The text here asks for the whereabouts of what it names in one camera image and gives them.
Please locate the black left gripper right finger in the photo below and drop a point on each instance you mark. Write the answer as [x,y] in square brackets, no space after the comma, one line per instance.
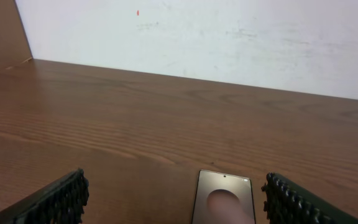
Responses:
[289,203]

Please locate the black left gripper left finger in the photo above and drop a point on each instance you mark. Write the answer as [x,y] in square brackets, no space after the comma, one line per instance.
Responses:
[61,202]

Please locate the smartphone with bronze back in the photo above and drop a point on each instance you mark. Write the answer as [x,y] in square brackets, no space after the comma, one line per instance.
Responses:
[223,199]

